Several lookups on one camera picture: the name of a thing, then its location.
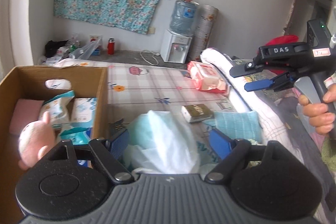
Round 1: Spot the white water dispenser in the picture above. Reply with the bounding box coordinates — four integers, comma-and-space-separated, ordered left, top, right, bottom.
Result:
160, 29, 193, 64

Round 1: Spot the blue water bottle jug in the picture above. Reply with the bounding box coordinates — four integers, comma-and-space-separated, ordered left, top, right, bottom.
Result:
169, 0, 199, 36

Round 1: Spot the gold tissue pack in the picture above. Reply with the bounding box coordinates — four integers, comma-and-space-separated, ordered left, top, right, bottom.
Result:
181, 104, 213, 123

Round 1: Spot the red thermos bottle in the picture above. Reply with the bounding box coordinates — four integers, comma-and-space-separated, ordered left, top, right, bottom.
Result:
107, 38, 115, 55

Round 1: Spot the light blue tissue box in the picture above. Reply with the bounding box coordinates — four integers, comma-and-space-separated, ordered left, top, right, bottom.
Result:
70, 98, 97, 128

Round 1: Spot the white cable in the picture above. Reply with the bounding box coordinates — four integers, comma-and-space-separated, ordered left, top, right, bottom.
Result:
139, 49, 161, 67

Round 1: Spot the rolled silver mat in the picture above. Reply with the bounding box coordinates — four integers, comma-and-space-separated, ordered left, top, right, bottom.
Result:
188, 5, 218, 61

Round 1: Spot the green fuzzy mat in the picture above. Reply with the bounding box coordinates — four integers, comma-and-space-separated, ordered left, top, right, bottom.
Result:
321, 138, 336, 172

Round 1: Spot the pink wet wipes pack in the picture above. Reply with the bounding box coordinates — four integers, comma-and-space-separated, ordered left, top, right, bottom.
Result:
187, 61, 229, 94

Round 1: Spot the teal checked towel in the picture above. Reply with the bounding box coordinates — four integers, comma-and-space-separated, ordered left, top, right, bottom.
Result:
203, 111, 263, 143

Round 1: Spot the brown cardboard box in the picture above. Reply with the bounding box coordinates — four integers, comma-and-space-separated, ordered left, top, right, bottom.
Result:
0, 65, 109, 224

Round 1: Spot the pink plush toy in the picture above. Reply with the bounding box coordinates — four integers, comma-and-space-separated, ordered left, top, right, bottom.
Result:
18, 111, 56, 170

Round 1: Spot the white cotton swab pack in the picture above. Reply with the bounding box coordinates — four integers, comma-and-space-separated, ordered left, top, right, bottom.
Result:
39, 90, 75, 129

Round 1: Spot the blue white wet wipes pack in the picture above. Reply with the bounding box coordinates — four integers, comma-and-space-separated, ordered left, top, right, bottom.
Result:
59, 127, 93, 167

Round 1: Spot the white rolled blanket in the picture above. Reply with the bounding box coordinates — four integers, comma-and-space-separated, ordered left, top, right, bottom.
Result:
200, 48, 252, 113

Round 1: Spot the person's right hand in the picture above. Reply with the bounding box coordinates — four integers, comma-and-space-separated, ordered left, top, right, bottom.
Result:
298, 84, 336, 135

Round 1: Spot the white plastic bag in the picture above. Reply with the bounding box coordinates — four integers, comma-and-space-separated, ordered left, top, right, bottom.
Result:
122, 110, 201, 174

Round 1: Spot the pink folded cloth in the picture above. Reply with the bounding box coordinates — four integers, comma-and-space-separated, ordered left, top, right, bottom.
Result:
9, 99, 43, 135

